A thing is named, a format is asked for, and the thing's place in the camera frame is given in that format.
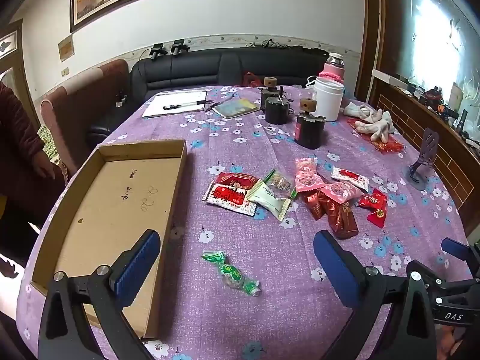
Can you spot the black jar with wooden knob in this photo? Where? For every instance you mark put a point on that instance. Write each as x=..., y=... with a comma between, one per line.
x=308, y=128

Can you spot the clear green-edged snack packet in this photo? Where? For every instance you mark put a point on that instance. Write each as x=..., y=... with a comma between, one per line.
x=280, y=184

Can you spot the pink thermos flask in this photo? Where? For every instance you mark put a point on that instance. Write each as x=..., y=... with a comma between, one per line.
x=333, y=68

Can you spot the brown cardboard tray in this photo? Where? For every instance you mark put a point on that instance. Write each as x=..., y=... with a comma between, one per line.
x=122, y=190

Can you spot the small colourful notebook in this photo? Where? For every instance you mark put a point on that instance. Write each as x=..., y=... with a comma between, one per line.
x=235, y=107

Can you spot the green floral cloth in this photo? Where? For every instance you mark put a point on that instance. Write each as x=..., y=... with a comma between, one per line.
x=49, y=144

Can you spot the red long snack bar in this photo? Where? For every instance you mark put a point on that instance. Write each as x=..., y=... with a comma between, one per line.
x=237, y=180

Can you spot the white green snack packet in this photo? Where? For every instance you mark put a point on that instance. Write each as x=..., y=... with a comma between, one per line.
x=261, y=194

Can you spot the black round jar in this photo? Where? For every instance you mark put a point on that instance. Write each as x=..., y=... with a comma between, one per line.
x=276, y=111

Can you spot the black white pen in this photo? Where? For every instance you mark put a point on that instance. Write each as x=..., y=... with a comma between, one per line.
x=185, y=104

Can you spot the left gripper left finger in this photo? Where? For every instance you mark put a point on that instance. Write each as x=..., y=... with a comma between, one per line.
x=65, y=332

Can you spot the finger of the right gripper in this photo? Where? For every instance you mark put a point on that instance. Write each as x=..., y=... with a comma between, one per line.
x=457, y=249

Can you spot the brown red armchair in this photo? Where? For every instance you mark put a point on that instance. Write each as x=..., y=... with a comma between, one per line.
x=73, y=106

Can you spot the green candy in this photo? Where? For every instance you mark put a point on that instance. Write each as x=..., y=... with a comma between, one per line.
x=232, y=276

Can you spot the white plastic canister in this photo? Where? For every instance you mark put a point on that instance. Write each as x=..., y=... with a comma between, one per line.
x=328, y=95

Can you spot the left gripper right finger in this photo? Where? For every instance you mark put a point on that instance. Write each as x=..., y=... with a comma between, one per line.
x=408, y=332

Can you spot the white red snack packet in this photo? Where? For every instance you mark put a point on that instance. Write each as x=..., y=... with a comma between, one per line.
x=230, y=198

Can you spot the red foil candy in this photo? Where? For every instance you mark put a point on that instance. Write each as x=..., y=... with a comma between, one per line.
x=376, y=203

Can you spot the rear black jar wooden knob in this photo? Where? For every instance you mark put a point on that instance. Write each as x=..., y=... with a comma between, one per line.
x=270, y=90

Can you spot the white work gloves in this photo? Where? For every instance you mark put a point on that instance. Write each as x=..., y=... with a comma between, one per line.
x=377, y=122

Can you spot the black leather sofa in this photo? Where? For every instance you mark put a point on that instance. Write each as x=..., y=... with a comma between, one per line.
x=208, y=67

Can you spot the pink cartoon snack packet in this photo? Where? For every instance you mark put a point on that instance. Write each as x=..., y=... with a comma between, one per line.
x=306, y=177

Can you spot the wooden sideboard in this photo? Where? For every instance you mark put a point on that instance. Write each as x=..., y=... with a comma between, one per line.
x=456, y=164

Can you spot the red foil bag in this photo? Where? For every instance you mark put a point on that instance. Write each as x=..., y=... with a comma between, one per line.
x=391, y=146

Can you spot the purple floral tablecloth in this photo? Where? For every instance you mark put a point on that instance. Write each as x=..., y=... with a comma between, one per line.
x=297, y=313

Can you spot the dark red foil packet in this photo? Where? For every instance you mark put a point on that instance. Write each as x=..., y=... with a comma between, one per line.
x=340, y=217

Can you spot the small white red packet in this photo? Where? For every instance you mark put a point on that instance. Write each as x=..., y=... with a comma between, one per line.
x=358, y=180

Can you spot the white paper pad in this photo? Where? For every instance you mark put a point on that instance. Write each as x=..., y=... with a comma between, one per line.
x=155, y=104

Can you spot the black phone stand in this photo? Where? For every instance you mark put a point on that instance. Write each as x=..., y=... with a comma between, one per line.
x=426, y=157

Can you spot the person in dark red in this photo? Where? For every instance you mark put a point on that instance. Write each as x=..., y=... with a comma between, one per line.
x=30, y=183

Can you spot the black device on sofa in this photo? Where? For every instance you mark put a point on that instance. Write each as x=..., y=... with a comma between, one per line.
x=157, y=50
x=179, y=46

